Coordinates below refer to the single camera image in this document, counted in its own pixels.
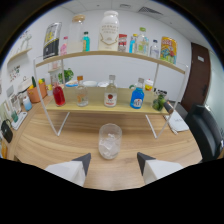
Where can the orange plant pot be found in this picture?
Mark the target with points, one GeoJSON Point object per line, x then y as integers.
{"type": "Point", "coordinates": [36, 94]}

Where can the tall black yellow can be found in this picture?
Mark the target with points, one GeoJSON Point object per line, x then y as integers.
{"type": "Point", "coordinates": [51, 45]}

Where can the blue patterned bowl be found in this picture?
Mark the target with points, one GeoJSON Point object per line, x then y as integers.
{"type": "Point", "coordinates": [71, 84]}

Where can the light blue squeeze bottle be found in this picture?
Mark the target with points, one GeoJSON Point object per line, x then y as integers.
{"type": "Point", "coordinates": [27, 104]}

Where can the white two-tier wooden shelf rack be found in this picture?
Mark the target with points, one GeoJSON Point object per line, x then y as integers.
{"type": "Point", "coordinates": [100, 107]}

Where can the red wall poster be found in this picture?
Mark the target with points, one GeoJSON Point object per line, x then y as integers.
{"type": "Point", "coordinates": [122, 42]}

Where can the large white milk bottle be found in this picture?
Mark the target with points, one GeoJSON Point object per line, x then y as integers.
{"type": "Point", "coordinates": [108, 33]}

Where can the brown door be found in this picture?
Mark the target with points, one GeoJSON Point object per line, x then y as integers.
{"type": "Point", "coordinates": [198, 76]}

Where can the white bowl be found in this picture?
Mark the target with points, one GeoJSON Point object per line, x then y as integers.
{"type": "Point", "coordinates": [90, 83]}

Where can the tall glass jar cork lid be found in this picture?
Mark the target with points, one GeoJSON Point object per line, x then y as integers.
{"type": "Point", "coordinates": [76, 35]}

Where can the small clear dark cap bottle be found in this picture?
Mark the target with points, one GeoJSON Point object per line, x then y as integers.
{"type": "Point", "coordinates": [154, 50]}

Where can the clear glass with ice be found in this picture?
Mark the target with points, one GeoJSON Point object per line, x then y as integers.
{"type": "Point", "coordinates": [110, 144]}

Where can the black armchair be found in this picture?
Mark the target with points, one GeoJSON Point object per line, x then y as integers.
{"type": "Point", "coordinates": [205, 133]}

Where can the yellow drink can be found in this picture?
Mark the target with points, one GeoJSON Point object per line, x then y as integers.
{"type": "Point", "coordinates": [168, 50]}

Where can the clear bottle with red label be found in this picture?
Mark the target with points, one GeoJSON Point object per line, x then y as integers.
{"type": "Point", "coordinates": [110, 99]}

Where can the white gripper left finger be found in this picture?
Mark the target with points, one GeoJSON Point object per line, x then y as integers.
{"type": "Point", "coordinates": [71, 170]}

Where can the green potted plant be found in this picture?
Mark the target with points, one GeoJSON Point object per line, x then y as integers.
{"type": "Point", "coordinates": [66, 75]}

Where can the white cup red lid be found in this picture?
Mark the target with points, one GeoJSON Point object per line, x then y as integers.
{"type": "Point", "coordinates": [149, 85]}

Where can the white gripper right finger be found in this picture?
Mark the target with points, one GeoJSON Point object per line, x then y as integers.
{"type": "Point", "coordinates": [156, 168]}

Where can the ceiling air vent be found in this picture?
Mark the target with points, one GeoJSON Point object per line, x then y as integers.
{"type": "Point", "coordinates": [149, 10]}

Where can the small orange cap bottle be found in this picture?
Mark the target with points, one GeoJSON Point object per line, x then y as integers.
{"type": "Point", "coordinates": [82, 97]}

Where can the small teal bottle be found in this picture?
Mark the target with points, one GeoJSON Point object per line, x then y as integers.
{"type": "Point", "coordinates": [86, 42]}

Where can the dark green corked bottle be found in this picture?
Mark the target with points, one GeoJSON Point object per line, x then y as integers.
{"type": "Point", "coordinates": [158, 101]}

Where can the small pink bottle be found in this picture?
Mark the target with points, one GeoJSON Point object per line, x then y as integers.
{"type": "Point", "coordinates": [63, 48]}

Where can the wooden wall shelf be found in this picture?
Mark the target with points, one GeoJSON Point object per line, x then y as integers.
{"type": "Point", "coordinates": [20, 53]}

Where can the blue liquor bottle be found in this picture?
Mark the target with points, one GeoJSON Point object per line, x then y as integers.
{"type": "Point", "coordinates": [137, 99]}

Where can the small red liquid bottle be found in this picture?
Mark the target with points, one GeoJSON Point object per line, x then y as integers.
{"type": "Point", "coordinates": [59, 96]}

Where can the white notebook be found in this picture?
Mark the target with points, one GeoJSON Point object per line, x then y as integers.
{"type": "Point", "coordinates": [177, 122]}

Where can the small green cup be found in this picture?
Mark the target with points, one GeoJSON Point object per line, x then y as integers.
{"type": "Point", "coordinates": [14, 117]}

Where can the black handbag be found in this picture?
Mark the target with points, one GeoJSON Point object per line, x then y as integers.
{"type": "Point", "coordinates": [6, 132]}

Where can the clear bottle green cap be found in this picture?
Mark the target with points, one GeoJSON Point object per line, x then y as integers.
{"type": "Point", "coordinates": [142, 45]}

